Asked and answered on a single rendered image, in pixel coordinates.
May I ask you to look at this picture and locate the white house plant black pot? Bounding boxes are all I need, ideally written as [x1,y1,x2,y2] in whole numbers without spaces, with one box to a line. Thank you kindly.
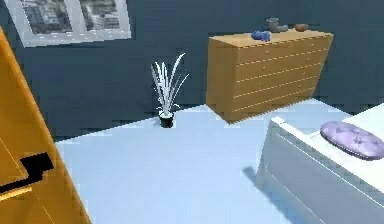
[150,52,190,129]

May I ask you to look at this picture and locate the wooden chest of drawers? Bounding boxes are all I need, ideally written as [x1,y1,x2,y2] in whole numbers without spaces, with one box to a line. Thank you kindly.
[205,28,335,125]

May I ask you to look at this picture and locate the blue lumpy object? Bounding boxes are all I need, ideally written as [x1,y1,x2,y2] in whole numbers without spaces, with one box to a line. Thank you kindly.
[251,30,272,43]

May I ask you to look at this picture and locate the grey boot shaped object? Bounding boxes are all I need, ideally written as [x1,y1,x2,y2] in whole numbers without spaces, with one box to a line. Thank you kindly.
[266,17,289,34]

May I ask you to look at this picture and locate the white bed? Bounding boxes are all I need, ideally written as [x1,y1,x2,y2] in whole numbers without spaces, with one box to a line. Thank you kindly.
[255,103,384,224]

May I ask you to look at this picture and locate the white framed window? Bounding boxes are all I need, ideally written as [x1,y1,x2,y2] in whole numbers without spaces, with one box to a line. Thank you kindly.
[3,0,133,48]

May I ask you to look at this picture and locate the purple oval pillow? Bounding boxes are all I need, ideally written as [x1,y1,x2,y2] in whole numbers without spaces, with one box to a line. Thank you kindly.
[320,120,384,161]

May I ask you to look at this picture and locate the orange wooden room door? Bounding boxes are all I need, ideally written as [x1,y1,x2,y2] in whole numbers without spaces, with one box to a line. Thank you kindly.
[0,27,92,224]

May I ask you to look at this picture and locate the black door handle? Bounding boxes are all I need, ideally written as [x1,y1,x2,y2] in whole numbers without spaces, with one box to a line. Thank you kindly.
[0,152,55,195]

